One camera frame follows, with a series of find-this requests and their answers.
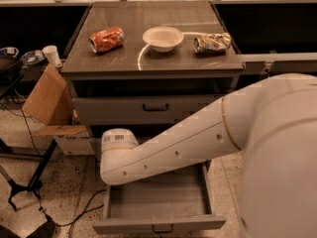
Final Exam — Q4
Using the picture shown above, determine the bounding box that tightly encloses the crushed gold can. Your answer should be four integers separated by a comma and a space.
194, 33, 232, 54

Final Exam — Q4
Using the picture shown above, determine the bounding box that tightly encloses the grey top drawer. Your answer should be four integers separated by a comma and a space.
72, 77, 232, 126

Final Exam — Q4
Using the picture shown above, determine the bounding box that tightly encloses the blue bowl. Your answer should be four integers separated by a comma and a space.
21, 50, 46, 66

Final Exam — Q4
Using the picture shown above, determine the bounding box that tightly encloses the dark bowl far left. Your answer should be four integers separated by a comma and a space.
0, 47, 22, 73

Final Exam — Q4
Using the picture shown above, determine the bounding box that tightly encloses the grey drawer cabinet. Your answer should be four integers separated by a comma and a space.
60, 0, 246, 171

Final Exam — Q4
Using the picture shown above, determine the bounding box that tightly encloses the grey bottom drawer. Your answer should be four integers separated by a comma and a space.
93, 164, 226, 234

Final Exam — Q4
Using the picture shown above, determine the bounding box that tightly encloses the brown cardboard box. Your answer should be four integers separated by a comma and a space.
23, 64, 94, 155

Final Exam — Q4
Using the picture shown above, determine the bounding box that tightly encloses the white paper cup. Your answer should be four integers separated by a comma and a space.
42, 46, 62, 67

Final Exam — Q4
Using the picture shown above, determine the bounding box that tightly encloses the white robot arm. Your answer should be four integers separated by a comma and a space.
100, 73, 317, 238

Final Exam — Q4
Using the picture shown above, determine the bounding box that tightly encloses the white paper bowl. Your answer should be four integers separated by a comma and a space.
143, 27, 184, 53

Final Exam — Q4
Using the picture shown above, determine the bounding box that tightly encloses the black floor cable left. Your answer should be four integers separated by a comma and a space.
38, 189, 107, 238

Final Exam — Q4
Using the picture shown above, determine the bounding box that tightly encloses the crushed orange soda can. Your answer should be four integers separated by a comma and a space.
89, 27, 125, 54

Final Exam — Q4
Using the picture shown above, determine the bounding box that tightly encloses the black tripod stand left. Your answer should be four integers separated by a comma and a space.
0, 140, 57, 210

